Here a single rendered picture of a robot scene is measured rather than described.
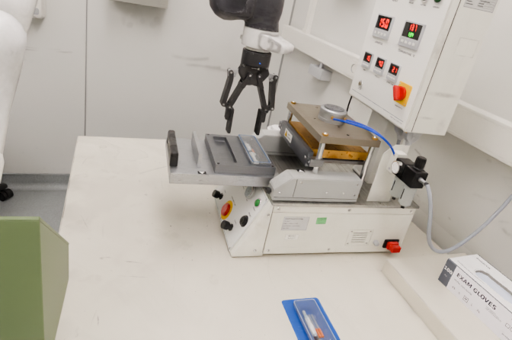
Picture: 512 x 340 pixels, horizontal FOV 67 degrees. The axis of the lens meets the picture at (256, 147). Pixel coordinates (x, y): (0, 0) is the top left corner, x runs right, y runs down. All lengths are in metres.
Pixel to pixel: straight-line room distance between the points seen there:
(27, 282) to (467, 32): 1.04
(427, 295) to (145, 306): 0.69
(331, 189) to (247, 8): 0.51
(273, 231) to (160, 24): 1.65
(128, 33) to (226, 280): 1.73
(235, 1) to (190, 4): 1.48
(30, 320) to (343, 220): 0.77
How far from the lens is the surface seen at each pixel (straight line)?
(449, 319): 1.12
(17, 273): 0.69
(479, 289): 1.15
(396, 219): 1.23
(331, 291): 1.09
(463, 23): 1.08
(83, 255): 1.08
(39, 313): 0.74
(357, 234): 1.19
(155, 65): 2.47
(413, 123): 1.09
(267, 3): 0.97
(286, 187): 1.01
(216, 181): 1.01
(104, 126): 2.59
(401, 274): 1.17
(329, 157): 1.09
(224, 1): 0.97
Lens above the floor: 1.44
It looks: 23 degrees down
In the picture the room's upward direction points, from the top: 12 degrees clockwise
